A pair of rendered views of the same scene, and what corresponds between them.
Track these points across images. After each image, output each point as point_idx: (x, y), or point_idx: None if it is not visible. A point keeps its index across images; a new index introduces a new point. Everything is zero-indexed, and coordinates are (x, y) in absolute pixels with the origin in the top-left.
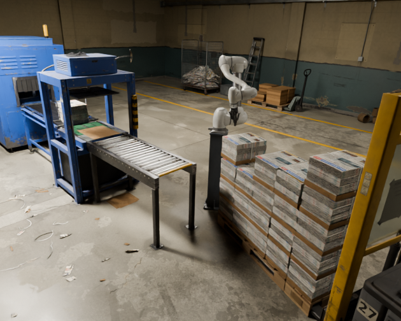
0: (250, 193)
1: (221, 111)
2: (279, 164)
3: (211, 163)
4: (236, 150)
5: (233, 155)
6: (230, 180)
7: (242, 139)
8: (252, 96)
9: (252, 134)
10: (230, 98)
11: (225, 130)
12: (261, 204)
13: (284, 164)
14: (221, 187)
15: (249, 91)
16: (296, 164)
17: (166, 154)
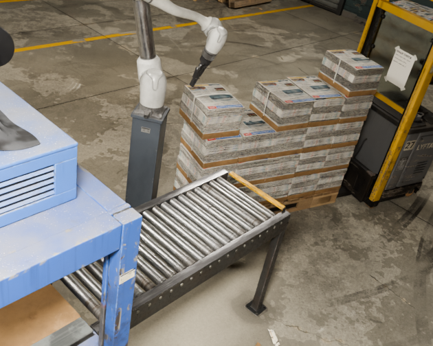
0: (269, 151)
1: (164, 75)
2: (305, 96)
3: (156, 167)
4: (240, 114)
5: (234, 123)
6: (228, 159)
7: (220, 98)
8: None
9: (196, 86)
10: (220, 47)
11: None
12: (288, 150)
13: (303, 93)
14: None
15: (222, 25)
16: (300, 87)
17: (185, 195)
